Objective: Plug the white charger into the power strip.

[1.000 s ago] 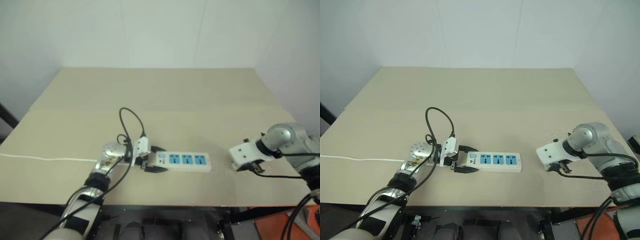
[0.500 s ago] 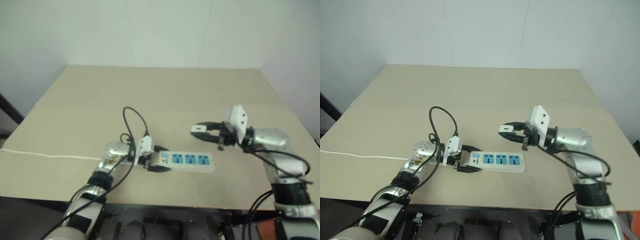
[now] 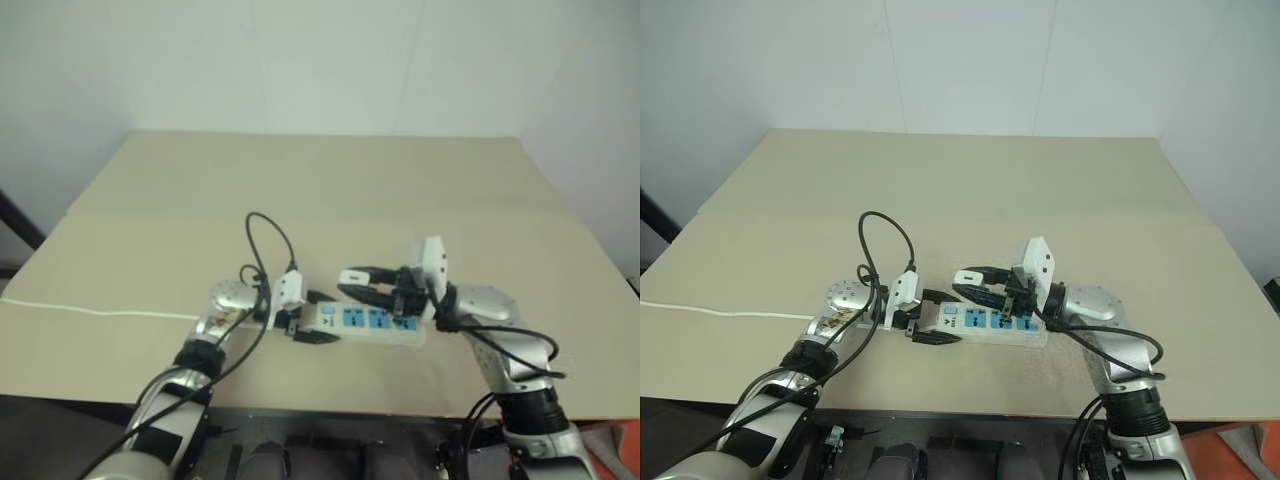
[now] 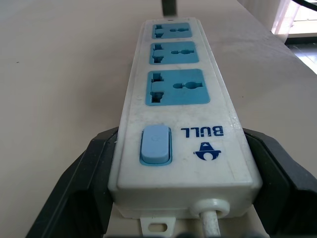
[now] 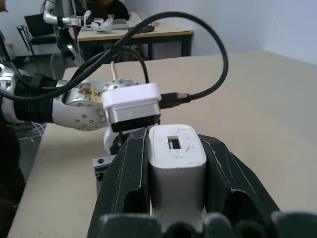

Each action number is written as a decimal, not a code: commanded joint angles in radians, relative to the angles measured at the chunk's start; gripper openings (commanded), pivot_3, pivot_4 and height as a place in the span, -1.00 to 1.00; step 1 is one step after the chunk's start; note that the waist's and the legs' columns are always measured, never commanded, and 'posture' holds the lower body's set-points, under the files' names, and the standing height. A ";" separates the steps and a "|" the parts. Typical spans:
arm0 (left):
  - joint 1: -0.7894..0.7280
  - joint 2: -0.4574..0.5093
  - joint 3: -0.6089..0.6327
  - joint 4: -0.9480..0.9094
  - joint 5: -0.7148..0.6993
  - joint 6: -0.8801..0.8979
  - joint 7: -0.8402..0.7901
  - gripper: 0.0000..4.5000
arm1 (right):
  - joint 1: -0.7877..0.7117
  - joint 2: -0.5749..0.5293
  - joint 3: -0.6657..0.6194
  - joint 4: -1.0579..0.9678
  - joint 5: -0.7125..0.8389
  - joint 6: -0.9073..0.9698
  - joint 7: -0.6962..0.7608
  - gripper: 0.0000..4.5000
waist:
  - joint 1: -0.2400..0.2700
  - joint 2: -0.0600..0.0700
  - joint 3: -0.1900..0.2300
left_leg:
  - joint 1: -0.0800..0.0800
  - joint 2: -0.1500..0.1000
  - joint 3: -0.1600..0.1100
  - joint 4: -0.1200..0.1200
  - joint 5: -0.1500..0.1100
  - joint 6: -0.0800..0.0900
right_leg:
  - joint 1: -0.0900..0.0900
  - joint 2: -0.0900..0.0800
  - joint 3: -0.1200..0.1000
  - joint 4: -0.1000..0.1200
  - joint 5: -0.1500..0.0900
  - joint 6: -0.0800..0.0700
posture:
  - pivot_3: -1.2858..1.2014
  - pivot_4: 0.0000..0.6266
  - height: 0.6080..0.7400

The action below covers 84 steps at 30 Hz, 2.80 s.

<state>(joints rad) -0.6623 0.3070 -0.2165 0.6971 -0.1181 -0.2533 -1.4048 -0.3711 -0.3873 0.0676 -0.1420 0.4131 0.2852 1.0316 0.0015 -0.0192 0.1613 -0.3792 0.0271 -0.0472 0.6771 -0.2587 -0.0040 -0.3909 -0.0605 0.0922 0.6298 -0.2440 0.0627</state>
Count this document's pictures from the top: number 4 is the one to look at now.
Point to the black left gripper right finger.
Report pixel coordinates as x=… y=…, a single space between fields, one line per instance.
x=280 y=181

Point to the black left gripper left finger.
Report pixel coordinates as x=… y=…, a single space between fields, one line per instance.
x=74 y=188

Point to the dark upright post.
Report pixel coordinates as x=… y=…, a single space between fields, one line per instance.
x=169 y=8

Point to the white power strip blue sockets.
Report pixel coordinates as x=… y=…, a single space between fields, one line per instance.
x=183 y=119

